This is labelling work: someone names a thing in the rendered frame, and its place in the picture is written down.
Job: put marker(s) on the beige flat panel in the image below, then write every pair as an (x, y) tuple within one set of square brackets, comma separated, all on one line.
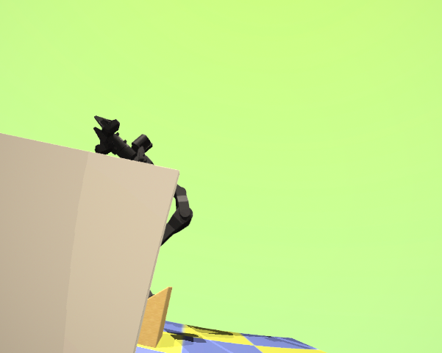
[(80, 234)]

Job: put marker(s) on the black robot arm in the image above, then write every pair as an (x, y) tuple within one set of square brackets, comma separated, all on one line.
[(182, 217)]

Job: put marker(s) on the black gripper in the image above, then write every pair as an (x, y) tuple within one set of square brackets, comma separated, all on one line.
[(108, 129)]

